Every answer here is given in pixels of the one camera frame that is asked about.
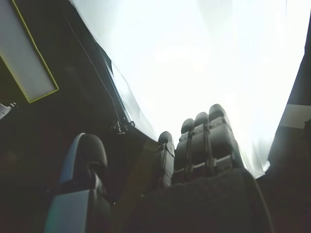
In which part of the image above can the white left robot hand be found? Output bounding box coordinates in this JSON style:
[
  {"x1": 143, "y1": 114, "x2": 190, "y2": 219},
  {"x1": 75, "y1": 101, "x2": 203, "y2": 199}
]
[{"x1": 44, "y1": 103, "x2": 276, "y2": 233}]

